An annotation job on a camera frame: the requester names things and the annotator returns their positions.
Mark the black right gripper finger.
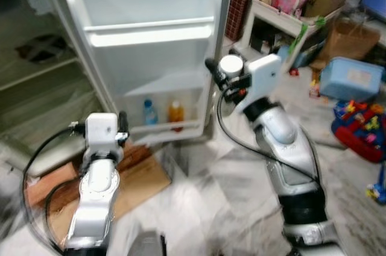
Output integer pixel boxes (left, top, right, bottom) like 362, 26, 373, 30
204, 57, 229, 89

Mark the white bottle with white cap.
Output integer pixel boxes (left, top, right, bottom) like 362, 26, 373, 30
218, 54, 244, 80

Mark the orange juice bottle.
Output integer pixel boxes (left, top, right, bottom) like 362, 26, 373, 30
168, 100, 186, 132

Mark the fridge door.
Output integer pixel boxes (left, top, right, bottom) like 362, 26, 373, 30
45, 0, 236, 146

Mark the blue water bottle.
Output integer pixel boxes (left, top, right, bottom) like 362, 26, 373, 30
142, 99, 159, 126

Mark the brown cardboard sheet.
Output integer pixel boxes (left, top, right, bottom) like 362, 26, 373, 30
27, 141, 173, 243

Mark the red tiled column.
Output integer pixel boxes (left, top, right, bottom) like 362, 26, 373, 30
226, 0, 258, 43

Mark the white shelf unit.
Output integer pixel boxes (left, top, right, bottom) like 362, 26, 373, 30
232, 0, 330, 71

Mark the blue toy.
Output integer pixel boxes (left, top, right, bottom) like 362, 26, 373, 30
364, 165, 386, 203

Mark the light blue plastic box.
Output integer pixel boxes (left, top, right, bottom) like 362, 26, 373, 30
319, 57, 385, 102

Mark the red blue toy bag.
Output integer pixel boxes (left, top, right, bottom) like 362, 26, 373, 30
331, 100, 386, 164

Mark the brown paper bag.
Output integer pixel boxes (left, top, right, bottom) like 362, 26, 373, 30
328, 17, 381, 64

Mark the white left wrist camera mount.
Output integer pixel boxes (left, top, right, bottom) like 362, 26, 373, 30
84, 112, 120, 155

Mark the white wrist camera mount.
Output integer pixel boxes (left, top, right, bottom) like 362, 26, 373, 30
84, 112, 120, 155
244, 54, 283, 116

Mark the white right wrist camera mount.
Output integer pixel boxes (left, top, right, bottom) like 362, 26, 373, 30
244, 54, 283, 116

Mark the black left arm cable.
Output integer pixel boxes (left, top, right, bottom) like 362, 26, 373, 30
21, 122, 89, 254

